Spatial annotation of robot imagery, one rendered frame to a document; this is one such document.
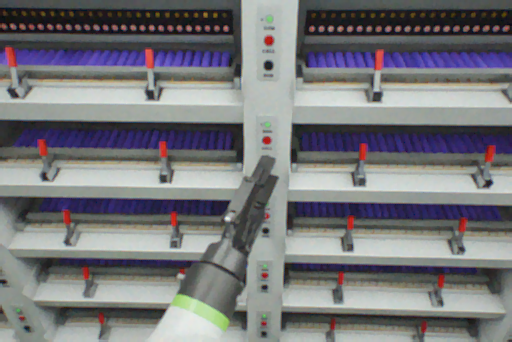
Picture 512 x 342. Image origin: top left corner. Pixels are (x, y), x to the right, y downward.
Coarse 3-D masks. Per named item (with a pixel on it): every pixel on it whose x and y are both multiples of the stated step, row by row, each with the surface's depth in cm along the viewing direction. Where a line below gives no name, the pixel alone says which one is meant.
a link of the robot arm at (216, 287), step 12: (192, 264) 53; (204, 264) 51; (180, 276) 55; (192, 276) 51; (204, 276) 50; (216, 276) 50; (228, 276) 50; (180, 288) 51; (192, 288) 49; (204, 288) 49; (216, 288) 49; (228, 288) 50; (240, 288) 52; (204, 300) 48; (216, 300) 48; (228, 300) 50; (240, 300) 51; (228, 312) 49
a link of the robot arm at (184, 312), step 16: (176, 304) 48; (192, 304) 47; (176, 320) 46; (192, 320) 46; (208, 320) 47; (224, 320) 49; (160, 336) 45; (176, 336) 45; (192, 336) 44; (208, 336) 45
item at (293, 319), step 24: (288, 312) 110; (288, 336) 105; (312, 336) 105; (336, 336) 105; (360, 336) 105; (384, 336) 105; (408, 336) 105; (432, 336) 105; (456, 336) 104; (480, 336) 102
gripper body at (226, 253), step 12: (240, 228) 56; (228, 240) 54; (204, 252) 55; (216, 252) 53; (228, 252) 53; (240, 252) 54; (216, 264) 52; (228, 264) 52; (240, 264) 53; (240, 276) 53
